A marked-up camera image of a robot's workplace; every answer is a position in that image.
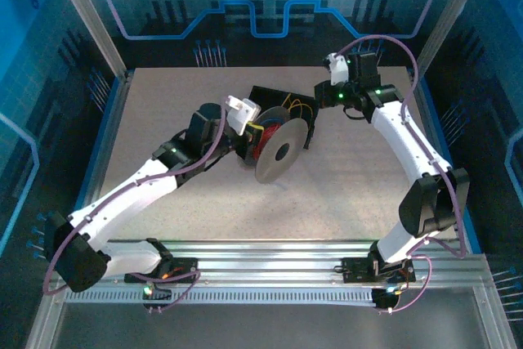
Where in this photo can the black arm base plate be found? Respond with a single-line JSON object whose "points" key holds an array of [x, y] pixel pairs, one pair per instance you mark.
{"points": [[355, 269], [184, 267]]}

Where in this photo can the black two-compartment tray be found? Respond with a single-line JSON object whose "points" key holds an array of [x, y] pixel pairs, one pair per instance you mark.
{"points": [[269, 97]]}

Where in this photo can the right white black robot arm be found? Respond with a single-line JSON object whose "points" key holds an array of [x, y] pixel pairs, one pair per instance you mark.
{"points": [[408, 144]]}

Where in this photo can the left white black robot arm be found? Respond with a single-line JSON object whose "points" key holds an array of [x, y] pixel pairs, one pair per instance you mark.
{"points": [[122, 198]]}

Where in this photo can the black controller board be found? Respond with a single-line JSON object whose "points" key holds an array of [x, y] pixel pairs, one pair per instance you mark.
{"points": [[161, 295], [382, 298]]}

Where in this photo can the aluminium frame post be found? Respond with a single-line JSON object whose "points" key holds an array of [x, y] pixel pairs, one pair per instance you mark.
{"points": [[90, 18], [446, 18]]}

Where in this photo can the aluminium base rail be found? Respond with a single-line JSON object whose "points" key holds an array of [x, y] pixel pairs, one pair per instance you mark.
{"points": [[265, 261]]}

